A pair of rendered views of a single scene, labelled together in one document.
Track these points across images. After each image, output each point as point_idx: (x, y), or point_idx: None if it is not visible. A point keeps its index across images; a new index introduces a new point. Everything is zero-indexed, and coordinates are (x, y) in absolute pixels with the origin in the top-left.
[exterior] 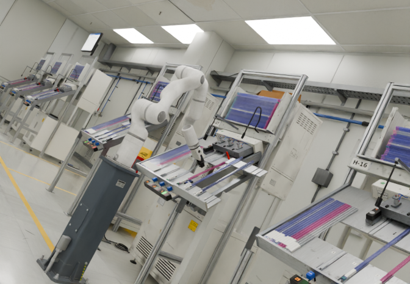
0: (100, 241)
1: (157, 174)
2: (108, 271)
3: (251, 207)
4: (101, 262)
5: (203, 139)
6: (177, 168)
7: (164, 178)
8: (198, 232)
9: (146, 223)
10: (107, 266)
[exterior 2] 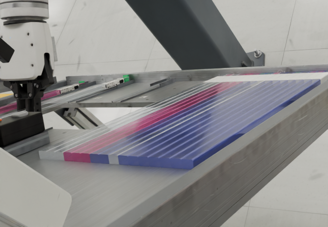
0: (179, 66)
1: (191, 82)
2: (273, 200)
3: None
4: (317, 203)
5: (121, 209)
6: (129, 97)
7: (134, 72)
8: None
9: None
10: (298, 209)
